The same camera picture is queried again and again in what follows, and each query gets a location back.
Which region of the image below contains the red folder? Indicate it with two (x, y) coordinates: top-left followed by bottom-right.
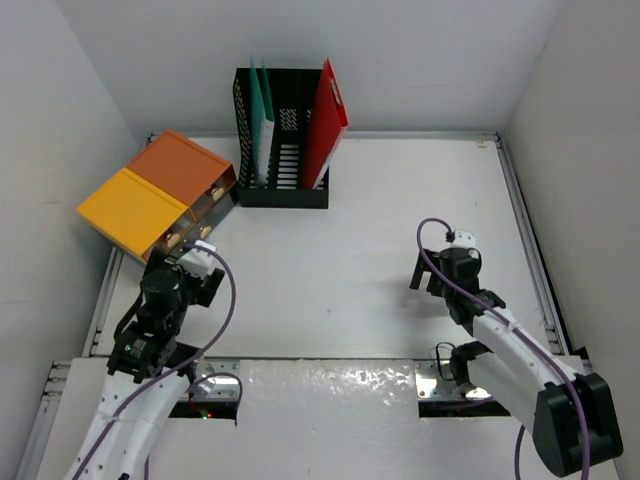
(302, 58), (349, 189)

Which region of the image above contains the green clip folder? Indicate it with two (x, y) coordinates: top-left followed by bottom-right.
(249, 59), (275, 188)

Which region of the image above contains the orange drawer cabinet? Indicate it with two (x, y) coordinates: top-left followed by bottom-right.
(127, 129), (236, 206)

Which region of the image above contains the purple cable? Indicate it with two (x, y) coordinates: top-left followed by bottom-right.
(415, 217), (591, 480)
(74, 244), (237, 480)

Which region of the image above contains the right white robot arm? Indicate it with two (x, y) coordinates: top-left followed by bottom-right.
(410, 246), (624, 477)

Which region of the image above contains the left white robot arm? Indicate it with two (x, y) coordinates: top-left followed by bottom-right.
(66, 264), (231, 479)

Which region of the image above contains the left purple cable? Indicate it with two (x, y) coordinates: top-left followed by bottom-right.
(74, 244), (237, 480)

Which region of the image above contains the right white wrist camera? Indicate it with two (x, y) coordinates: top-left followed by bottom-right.
(446, 230), (477, 250)

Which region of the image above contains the yellow drawer cabinet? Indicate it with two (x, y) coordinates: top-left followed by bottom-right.
(77, 168), (195, 263)

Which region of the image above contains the white foreground board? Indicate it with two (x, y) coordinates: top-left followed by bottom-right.
(14, 355), (621, 480)

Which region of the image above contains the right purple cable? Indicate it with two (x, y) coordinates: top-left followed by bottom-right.
(415, 217), (591, 480)

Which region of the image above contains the black file organizer rack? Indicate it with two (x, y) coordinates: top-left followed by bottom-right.
(233, 68), (329, 210)

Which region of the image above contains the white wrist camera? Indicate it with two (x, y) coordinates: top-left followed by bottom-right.
(446, 230), (477, 250)
(176, 240), (217, 280)

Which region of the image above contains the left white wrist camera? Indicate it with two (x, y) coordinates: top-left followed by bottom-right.
(176, 240), (217, 280)

